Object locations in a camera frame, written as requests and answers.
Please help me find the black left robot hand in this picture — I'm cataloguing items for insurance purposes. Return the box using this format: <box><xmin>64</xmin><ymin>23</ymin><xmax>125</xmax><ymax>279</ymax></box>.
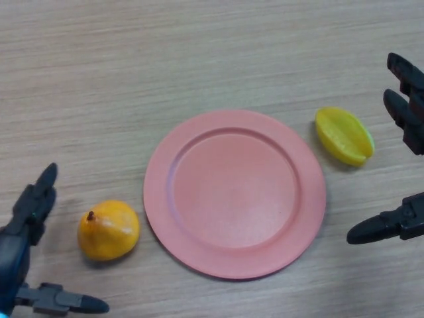
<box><xmin>0</xmin><ymin>162</ymin><xmax>111</xmax><ymax>316</ymax></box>

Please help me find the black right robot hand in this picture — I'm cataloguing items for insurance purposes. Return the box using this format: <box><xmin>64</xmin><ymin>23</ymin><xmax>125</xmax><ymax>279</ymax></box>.
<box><xmin>346</xmin><ymin>52</ymin><xmax>424</xmax><ymax>245</ymax></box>

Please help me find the yellow pear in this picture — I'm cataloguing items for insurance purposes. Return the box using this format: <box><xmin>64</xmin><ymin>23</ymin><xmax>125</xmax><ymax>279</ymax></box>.
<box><xmin>77</xmin><ymin>199</ymin><xmax>141</xmax><ymax>262</ymax></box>

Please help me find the pink round plate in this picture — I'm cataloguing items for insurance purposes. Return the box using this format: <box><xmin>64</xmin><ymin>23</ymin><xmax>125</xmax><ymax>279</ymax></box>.
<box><xmin>143</xmin><ymin>109</ymin><xmax>327</xmax><ymax>282</ymax></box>

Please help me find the yellow starfruit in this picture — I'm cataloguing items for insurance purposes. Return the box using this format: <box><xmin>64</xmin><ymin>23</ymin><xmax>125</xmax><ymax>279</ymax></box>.
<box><xmin>314</xmin><ymin>106</ymin><xmax>376</xmax><ymax>167</ymax></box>

